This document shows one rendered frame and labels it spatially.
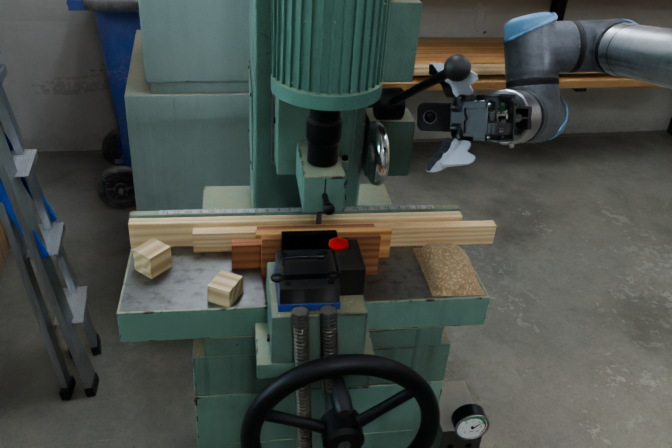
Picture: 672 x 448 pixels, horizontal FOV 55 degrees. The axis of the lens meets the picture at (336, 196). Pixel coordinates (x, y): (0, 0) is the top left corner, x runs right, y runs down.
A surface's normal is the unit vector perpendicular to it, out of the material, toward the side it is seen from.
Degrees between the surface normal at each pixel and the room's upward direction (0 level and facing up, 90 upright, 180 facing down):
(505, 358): 0
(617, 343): 0
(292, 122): 90
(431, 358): 90
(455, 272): 32
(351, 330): 90
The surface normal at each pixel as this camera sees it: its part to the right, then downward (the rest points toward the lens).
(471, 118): -0.66, 0.10
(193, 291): 0.06, -0.87
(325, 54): -0.05, 0.50
